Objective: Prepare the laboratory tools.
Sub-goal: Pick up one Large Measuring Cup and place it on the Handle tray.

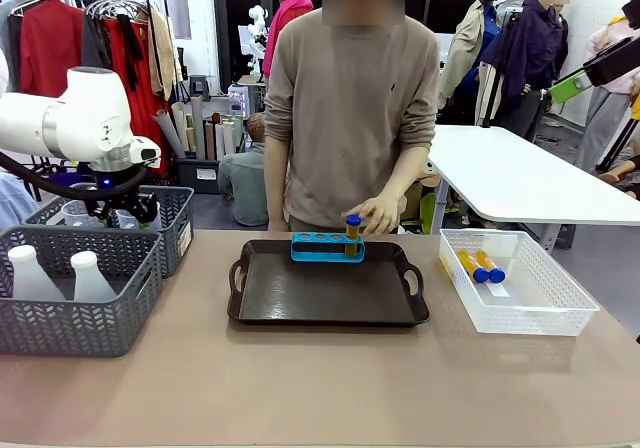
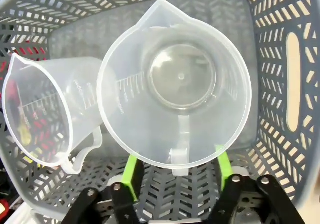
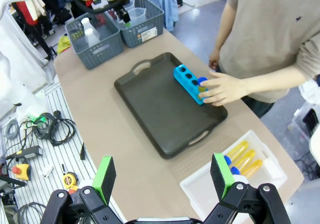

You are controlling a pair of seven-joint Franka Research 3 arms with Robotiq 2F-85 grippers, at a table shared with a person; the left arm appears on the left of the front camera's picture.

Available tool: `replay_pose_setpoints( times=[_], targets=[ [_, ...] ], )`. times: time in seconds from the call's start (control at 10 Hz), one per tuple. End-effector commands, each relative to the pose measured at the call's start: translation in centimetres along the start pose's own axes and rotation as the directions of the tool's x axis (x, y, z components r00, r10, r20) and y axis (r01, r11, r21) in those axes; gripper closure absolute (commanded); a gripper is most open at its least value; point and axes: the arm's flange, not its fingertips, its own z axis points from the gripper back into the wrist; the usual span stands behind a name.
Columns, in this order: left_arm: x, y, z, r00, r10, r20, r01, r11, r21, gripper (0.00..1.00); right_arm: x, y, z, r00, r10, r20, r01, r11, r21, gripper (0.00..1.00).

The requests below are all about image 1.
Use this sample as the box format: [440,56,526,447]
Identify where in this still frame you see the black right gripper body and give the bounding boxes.
[583,35,640,88]

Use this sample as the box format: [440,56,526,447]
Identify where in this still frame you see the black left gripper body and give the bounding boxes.
[84,164,161,227]

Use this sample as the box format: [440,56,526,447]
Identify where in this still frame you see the clear plastic measuring beaker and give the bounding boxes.
[115,209,163,233]
[60,199,106,230]

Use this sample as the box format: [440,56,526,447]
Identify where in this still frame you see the white plastic conical flask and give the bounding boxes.
[7,245,67,302]
[69,250,119,304]

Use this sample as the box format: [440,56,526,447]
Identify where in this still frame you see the amber tube with blue cap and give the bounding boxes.
[474,249,508,285]
[344,213,363,260]
[456,249,489,284]

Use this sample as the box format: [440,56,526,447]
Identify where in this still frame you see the person's left forearm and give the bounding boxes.
[388,141,433,210]

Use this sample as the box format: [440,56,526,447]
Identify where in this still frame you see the person's right forearm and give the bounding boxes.
[263,135,293,233]

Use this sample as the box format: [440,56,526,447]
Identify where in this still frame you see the person's left hand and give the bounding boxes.
[356,195,404,236]

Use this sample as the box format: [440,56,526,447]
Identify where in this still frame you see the grey plastic basket with label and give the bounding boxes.
[22,185,196,280]

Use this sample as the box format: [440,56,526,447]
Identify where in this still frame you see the mannequin in navy shirt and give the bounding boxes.
[478,0,572,142]

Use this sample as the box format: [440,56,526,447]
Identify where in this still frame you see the mannequin in pink hoodie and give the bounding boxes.
[574,13,640,175]

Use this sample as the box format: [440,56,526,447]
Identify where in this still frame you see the dark grey storage bin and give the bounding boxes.
[174,154,222,196]

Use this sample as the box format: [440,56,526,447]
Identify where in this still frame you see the white paper roll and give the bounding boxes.
[151,108,187,160]

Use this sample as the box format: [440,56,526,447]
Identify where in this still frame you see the red hanging dress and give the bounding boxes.
[102,15,170,179]

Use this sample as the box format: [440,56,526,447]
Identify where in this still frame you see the white desk top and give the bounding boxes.
[427,124,640,227]

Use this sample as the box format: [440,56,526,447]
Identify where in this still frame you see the grey cardboard tube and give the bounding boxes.
[189,93,208,161]

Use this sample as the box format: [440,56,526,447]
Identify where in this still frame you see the seated person in denim jacket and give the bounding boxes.
[216,112,272,229]

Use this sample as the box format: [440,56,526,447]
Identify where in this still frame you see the person in light blue shirt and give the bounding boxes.
[0,170,40,233]

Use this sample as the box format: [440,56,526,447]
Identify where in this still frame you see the large grey plastic basket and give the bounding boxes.
[0,225,164,359]

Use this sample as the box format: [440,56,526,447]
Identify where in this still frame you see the grey step stool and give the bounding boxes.
[188,73,213,104]

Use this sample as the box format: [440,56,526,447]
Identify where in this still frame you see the computer case with lights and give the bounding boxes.
[227,82,252,120]

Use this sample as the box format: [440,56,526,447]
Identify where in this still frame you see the beige hanging garment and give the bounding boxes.
[147,7,184,102]

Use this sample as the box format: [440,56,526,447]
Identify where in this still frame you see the grey desk leg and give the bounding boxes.
[431,180,450,235]

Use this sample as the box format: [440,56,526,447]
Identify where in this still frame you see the red hanging shirt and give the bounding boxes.
[19,0,86,97]

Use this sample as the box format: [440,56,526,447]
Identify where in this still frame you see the blue test tube rack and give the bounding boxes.
[290,231,367,266]

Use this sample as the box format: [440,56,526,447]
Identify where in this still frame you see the green chair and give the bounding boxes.
[418,192,438,236]

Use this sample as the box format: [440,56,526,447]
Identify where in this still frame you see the dark brown serving tray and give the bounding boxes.
[227,239,432,329]

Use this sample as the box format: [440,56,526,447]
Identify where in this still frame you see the grey hanging garment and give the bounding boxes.
[0,0,27,95]

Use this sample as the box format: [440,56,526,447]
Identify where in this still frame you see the white label sticker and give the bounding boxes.
[481,281,512,300]

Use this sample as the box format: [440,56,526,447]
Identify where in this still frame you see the person in beige sweater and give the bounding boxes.
[263,0,442,235]

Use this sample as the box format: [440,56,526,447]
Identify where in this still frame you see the white humanoid robot figure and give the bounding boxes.
[246,3,272,82]

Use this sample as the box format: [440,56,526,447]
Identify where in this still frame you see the white perforated plastic basket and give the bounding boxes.
[438,228,601,338]

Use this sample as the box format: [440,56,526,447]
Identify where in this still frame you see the mannequin with red hood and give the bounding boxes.
[262,0,315,82]

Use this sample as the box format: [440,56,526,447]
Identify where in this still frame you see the silver wall poster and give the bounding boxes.
[159,0,193,41]

